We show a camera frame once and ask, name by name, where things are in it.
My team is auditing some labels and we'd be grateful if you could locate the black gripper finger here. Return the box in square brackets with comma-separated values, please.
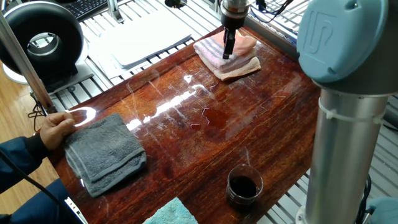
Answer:
[222, 27, 238, 60]

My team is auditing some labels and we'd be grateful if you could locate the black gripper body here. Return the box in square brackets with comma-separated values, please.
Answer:
[220, 12, 251, 32]

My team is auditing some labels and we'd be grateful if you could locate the pink striped cloth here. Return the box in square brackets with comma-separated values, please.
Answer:
[193, 29, 262, 82]

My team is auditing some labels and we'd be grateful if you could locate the forearm in dark blue sleeve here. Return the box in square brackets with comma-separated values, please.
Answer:
[0, 133, 52, 194]

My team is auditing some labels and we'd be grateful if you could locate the teal cloth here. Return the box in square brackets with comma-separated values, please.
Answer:
[142, 197, 199, 224]

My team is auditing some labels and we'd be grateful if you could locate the person's hand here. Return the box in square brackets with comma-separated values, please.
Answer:
[39, 111, 78, 151]

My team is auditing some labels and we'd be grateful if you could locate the large dark liquid puddle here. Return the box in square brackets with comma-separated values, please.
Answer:
[201, 106, 230, 129]

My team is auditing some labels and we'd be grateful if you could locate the white paper stack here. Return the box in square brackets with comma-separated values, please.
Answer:
[88, 12, 193, 78]

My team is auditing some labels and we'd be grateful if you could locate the glass beaker with dark liquid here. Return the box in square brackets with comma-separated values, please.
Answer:
[225, 164, 264, 215]

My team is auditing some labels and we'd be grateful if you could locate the black keyboard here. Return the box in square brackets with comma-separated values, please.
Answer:
[60, 0, 122, 21]

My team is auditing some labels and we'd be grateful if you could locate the grey folded towel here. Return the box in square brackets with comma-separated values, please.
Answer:
[63, 112, 147, 198]

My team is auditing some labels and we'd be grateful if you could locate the black round fan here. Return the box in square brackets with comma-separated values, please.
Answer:
[0, 1, 95, 94]

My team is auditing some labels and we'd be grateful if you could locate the leg in blue trousers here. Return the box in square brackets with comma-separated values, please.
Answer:
[0, 179, 85, 224]

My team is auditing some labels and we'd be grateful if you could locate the blue cable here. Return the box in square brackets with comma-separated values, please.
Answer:
[250, 0, 271, 24]

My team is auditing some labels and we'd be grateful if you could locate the black cable bundle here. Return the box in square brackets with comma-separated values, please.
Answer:
[264, 0, 295, 22]

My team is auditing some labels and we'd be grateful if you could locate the small aluminium bracket post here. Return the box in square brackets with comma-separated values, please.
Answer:
[106, 0, 125, 24]

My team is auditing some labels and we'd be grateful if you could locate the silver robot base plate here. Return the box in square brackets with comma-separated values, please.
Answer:
[295, 205, 308, 224]

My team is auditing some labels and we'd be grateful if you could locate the black cable tangle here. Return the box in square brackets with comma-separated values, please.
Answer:
[27, 93, 48, 131]

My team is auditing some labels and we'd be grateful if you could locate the slanted aluminium post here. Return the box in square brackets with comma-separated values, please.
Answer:
[0, 12, 57, 114]

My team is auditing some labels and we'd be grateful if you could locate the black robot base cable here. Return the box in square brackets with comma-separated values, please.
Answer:
[356, 175, 373, 224]

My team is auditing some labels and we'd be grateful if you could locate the thin black cable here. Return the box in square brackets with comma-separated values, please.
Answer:
[0, 151, 74, 224]

